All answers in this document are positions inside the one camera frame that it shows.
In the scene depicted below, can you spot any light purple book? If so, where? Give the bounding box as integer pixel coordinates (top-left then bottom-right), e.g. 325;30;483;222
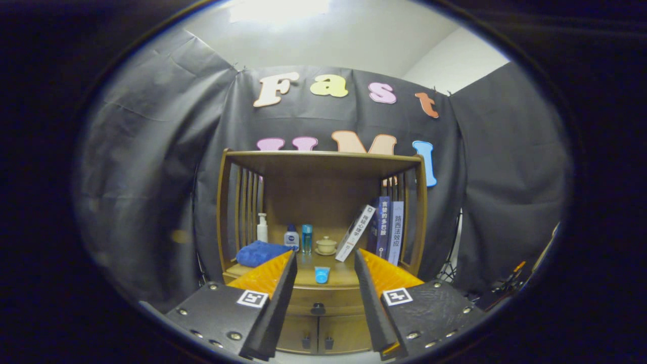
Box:
387;201;405;266

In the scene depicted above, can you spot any black backdrop cloth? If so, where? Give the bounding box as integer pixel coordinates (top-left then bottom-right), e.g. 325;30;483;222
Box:
76;28;574;314

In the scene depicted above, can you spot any wooden countertop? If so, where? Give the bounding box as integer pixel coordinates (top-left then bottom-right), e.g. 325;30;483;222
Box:
223;250;420;289

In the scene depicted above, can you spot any black tripod stand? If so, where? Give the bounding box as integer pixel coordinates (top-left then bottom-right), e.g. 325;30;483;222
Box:
437;212;463;284

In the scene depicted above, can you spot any wooden drawer with black knob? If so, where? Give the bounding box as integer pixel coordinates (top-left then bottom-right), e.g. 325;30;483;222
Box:
289;285;371;317

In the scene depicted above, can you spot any black and orange device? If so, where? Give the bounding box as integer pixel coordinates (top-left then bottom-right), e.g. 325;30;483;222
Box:
498;260;529;299

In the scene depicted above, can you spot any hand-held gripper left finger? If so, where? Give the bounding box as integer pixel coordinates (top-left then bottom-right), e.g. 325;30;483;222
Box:
164;250;298;361

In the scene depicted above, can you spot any wooden cabinet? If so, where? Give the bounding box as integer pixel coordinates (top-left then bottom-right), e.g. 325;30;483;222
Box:
216;149;429;354

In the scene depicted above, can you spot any wooden cabinet door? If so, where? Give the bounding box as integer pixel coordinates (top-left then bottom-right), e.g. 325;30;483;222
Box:
318;314;373;354
275;314;318;354

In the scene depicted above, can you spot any rolled blue towel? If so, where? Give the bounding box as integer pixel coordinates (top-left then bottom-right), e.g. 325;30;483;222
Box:
236;240;293;268

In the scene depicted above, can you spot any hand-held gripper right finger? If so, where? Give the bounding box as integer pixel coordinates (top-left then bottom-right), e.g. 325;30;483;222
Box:
354;248;487;360

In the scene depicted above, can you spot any black mat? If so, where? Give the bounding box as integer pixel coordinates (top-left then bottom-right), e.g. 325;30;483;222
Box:
475;283;521;311

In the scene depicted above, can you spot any white book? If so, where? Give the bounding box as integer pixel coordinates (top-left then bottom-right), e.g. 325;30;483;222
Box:
335;204;376;262

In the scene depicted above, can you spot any dark blue book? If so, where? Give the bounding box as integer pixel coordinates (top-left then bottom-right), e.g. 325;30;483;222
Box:
368;196;391;258

